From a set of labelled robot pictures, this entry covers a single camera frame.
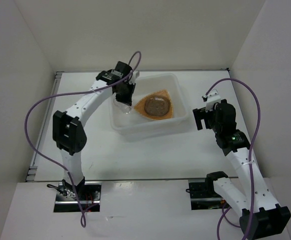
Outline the small clear glass dish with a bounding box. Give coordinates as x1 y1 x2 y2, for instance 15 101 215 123
113 98 133 114

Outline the woven bamboo fan tray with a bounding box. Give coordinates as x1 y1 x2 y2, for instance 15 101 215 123
134 89 174 121

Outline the translucent white plastic bin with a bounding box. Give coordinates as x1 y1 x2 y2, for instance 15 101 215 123
108 72 190 138

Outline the smoky glass plate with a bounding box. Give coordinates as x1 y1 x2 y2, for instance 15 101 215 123
144 95 171 117

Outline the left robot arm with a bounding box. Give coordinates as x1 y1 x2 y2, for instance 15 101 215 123
52 61 140 200

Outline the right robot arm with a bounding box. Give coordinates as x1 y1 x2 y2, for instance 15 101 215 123
192 99 291 240

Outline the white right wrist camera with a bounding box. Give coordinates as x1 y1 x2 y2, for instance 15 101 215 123
202 89 221 112

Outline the aluminium table edge rail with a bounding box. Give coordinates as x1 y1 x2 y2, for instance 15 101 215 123
25 71 64 183

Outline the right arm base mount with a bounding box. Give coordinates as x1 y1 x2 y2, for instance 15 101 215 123
185 178 226 211

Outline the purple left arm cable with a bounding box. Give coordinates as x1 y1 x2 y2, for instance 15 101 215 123
24 51 142 228

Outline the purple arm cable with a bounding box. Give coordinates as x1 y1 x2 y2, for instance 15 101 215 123
24 51 142 228
216 78 261 240

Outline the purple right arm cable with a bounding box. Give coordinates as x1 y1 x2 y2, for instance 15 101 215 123
216 78 261 240

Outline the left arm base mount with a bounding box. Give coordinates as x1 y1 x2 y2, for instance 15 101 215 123
47 181 103 213

